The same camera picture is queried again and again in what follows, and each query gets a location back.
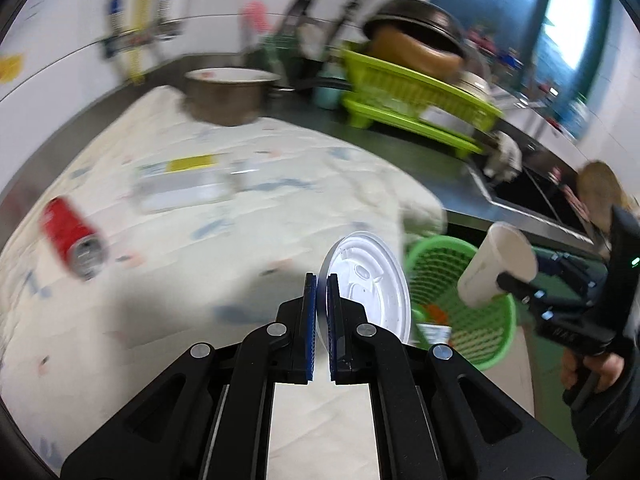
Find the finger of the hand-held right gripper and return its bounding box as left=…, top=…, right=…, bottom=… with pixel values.
left=496, top=271, right=556, bottom=323
left=535, top=252, right=608, bottom=306

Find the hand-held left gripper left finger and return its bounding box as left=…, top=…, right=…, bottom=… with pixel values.
left=60, top=272, right=319, bottom=480

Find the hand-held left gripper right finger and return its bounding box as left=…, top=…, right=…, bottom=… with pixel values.
left=327, top=273, right=590, bottom=480

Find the paper cup with green print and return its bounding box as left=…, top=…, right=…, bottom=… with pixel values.
left=456, top=222, right=538, bottom=308

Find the green plastic basket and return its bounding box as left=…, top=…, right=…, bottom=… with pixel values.
left=402, top=235, right=517, bottom=372

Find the white plastic cup lid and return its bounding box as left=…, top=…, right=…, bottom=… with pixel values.
left=320, top=231, right=412, bottom=348

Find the person's right hand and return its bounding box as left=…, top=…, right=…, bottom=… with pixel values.
left=560, top=347, right=628, bottom=401

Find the steel sink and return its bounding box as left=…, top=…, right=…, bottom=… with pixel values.
left=467, top=157, right=598, bottom=248

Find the person's head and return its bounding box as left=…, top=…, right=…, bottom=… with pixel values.
left=575, top=160, right=631, bottom=241

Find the white dish rag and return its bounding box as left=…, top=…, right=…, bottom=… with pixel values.
left=482, top=130, right=523, bottom=181

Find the cream quilted mat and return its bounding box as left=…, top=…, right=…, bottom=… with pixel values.
left=0, top=85, right=449, bottom=480

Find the person's dark clothing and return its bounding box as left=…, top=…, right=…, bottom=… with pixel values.
left=572, top=385, right=640, bottom=480

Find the steel cleaver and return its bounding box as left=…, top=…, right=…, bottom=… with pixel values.
left=420, top=110, right=501, bottom=153

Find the clear box with yellow label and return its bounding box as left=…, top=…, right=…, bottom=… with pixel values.
left=131, top=152, right=238, bottom=213

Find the white ceramic bowl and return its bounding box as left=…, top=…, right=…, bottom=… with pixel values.
left=457, top=72, right=493, bottom=98

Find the teal bottle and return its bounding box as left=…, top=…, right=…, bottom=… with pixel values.
left=314, top=85, right=346, bottom=111

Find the green plastic dish rack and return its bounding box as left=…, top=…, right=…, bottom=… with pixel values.
left=340, top=42, right=503, bottom=156

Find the window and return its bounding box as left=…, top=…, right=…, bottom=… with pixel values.
left=430, top=0, right=616, bottom=126

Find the metal cooking pot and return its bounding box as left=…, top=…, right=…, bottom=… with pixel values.
left=184, top=67, right=348, bottom=127

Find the bronze metal pot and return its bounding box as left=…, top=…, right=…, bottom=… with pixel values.
left=372, top=27, right=463, bottom=78

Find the black utensil holder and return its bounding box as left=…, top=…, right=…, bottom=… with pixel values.
left=295, top=55, right=326, bottom=86

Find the red soda can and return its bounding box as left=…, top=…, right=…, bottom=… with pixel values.
left=40, top=197, right=110, bottom=281

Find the green utensil holder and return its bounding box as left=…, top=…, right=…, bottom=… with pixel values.
left=260, top=34, right=291, bottom=73

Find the white spatula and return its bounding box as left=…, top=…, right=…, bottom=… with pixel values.
left=297, top=25, right=326, bottom=58

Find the dark metal wok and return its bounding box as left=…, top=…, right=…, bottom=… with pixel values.
left=361, top=0, right=468, bottom=56

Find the metal pipe valve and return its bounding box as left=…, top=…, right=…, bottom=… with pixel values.
left=102, top=20, right=183, bottom=56

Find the black handled knife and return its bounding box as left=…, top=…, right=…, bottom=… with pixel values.
left=330, top=2, right=358, bottom=46
left=282, top=0, right=321, bottom=36

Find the yellow gas hose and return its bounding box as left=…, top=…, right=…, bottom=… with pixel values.
left=129, top=0, right=161, bottom=86

